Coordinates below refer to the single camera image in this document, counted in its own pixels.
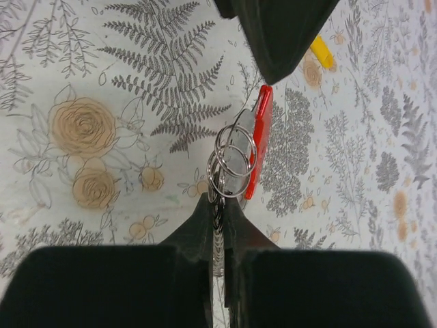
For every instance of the orange tag key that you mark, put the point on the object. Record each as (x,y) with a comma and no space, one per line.
(322,53)

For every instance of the floral table mat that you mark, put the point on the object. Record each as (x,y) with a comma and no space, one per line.
(109,110)

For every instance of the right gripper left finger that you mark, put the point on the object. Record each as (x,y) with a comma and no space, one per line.
(163,285)

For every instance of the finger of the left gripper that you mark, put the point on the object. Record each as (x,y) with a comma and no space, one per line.
(279,32)

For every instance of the red grey key organizer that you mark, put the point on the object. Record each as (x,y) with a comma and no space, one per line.
(235,164)

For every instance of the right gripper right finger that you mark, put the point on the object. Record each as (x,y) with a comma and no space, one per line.
(267,286)

